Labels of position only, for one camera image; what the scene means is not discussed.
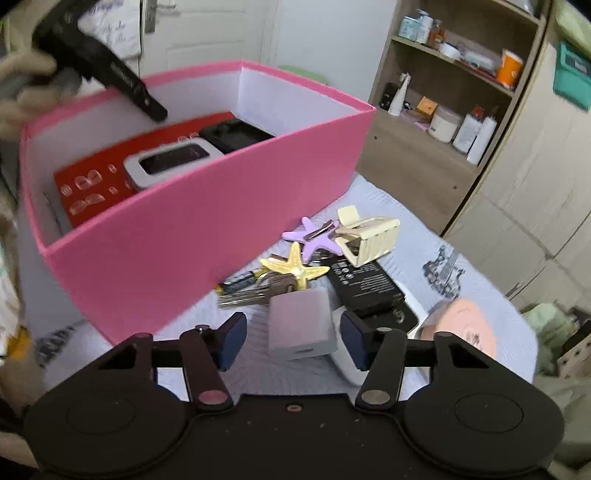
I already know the black yellow battery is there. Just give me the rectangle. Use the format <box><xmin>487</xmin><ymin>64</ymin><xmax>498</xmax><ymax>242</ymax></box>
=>
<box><xmin>213</xmin><ymin>271</ymin><xmax>257</xmax><ymax>294</ymax></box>

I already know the light blue container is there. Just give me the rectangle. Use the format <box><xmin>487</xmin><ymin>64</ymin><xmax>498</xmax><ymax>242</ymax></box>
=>
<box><xmin>462</xmin><ymin>46</ymin><xmax>502</xmax><ymax>70</ymax></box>

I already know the white bottle with red cap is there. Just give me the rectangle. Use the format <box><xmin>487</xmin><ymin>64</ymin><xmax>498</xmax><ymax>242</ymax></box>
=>
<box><xmin>452</xmin><ymin>106</ymin><xmax>485</xmax><ymax>153</ymax></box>

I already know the white black power bank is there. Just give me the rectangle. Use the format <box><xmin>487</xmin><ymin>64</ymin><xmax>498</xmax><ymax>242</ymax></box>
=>
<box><xmin>330</xmin><ymin>286</ymin><xmax>430</xmax><ymax>388</ymax></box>

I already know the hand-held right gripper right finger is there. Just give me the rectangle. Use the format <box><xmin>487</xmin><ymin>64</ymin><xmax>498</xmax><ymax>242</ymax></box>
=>
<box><xmin>340</xmin><ymin>309</ymin><xmax>490</xmax><ymax>411</ymax></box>

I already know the beige hair claw clip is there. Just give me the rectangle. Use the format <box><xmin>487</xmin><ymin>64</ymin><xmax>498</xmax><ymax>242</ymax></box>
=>
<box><xmin>333</xmin><ymin>205</ymin><xmax>400</xmax><ymax>268</ymax></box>

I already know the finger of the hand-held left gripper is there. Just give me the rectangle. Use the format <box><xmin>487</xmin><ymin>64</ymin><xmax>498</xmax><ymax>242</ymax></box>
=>
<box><xmin>107</xmin><ymin>55</ymin><xmax>168</xmax><ymax>123</ymax></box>

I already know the pink round case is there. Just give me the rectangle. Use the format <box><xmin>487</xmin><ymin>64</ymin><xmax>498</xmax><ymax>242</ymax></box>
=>
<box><xmin>416</xmin><ymin>298</ymin><xmax>499</xmax><ymax>361</ymax></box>

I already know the bunch of metal keys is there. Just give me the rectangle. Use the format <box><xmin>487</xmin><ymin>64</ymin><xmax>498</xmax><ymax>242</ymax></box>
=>
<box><xmin>217</xmin><ymin>270</ymin><xmax>296</xmax><ymax>309</ymax></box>

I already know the red flat package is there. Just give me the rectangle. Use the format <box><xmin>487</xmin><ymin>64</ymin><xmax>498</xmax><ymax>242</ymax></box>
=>
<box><xmin>53</xmin><ymin>112</ymin><xmax>232</xmax><ymax>229</ymax></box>

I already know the orange paper cup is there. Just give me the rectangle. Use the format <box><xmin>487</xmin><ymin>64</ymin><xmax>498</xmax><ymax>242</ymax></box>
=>
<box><xmin>496</xmin><ymin>48</ymin><xmax>525</xmax><ymax>88</ymax></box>

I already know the teal hanging bag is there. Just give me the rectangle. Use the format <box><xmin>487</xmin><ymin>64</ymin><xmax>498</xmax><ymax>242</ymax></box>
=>
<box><xmin>554</xmin><ymin>41</ymin><xmax>591</xmax><ymax>112</ymax></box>

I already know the purple starfish hair clip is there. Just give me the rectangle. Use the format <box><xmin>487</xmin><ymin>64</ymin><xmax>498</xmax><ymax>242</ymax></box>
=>
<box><xmin>281</xmin><ymin>216</ymin><xmax>343</xmax><ymax>264</ymax></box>

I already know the white door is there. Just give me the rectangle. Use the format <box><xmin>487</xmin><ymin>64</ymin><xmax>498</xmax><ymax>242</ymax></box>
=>
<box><xmin>139</xmin><ymin>0</ymin><xmax>278</xmax><ymax>77</ymax></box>

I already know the white round jar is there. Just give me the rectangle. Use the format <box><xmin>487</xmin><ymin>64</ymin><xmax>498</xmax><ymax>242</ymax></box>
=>
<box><xmin>428</xmin><ymin>106</ymin><xmax>464</xmax><ymax>144</ymax></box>

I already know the pink cardboard box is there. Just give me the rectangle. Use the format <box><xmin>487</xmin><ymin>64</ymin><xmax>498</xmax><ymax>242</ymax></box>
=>
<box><xmin>18</xmin><ymin>60</ymin><xmax>377</xmax><ymax>347</ymax></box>

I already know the black plastic case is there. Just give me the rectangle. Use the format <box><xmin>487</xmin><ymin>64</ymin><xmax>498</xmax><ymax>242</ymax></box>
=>
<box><xmin>199</xmin><ymin>117</ymin><xmax>278</xmax><ymax>155</ymax></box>

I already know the person's left hand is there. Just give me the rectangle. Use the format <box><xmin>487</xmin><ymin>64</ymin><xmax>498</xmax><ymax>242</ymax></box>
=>
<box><xmin>0</xmin><ymin>48</ymin><xmax>80</xmax><ymax>137</ymax></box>

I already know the metal door handle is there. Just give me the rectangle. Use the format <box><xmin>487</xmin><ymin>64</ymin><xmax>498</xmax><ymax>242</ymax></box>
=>
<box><xmin>144</xmin><ymin>0</ymin><xmax>171</xmax><ymax>33</ymax></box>

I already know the white tube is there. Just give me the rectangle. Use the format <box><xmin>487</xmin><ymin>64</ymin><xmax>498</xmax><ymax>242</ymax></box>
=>
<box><xmin>388</xmin><ymin>73</ymin><xmax>411</xmax><ymax>116</ymax></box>

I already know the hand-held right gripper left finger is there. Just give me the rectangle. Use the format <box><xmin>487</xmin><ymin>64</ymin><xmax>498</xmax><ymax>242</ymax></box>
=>
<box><xmin>97</xmin><ymin>311</ymin><xmax>247</xmax><ymax>414</ymax></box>

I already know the grey charger block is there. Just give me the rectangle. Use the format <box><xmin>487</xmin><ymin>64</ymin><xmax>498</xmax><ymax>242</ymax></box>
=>
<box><xmin>268</xmin><ymin>290</ymin><xmax>337</xmax><ymax>361</ymax></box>

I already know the white tin with dark window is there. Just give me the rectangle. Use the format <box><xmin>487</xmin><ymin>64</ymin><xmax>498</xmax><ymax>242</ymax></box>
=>
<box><xmin>124</xmin><ymin>142</ymin><xmax>223</xmax><ymax>191</ymax></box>

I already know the yellow starfish hair clip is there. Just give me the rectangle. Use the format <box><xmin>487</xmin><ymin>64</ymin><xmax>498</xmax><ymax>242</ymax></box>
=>
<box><xmin>259</xmin><ymin>241</ymin><xmax>331</xmax><ymax>291</ymax></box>

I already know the white printed tote bag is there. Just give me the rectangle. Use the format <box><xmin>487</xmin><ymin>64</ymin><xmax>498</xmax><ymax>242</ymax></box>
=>
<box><xmin>81</xmin><ymin>0</ymin><xmax>141</xmax><ymax>58</ymax></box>

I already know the black printed box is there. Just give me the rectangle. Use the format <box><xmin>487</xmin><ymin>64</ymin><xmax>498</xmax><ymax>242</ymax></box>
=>
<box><xmin>318</xmin><ymin>256</ymin><xmax>407</xmax><ymax>319</ymax></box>

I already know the green cloth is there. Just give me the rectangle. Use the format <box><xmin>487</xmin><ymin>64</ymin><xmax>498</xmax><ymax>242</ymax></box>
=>
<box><xmin>522</xmin><ymin>305</ymin><xmax>591</xmax><ymax>374</ymax></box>

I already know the wooden shelf unit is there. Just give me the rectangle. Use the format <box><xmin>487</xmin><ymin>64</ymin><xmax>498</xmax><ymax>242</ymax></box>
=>
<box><xmin>367</xmin><ymin>0</ymin><xmax>555</xmax><ymax>236</ymax></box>

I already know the tall white bottle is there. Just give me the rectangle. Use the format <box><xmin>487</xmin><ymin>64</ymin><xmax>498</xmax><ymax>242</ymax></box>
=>
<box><xmin>466</xmin><ymin>107</ymin><xmax>499</xmax><ymax>166</ymax></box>

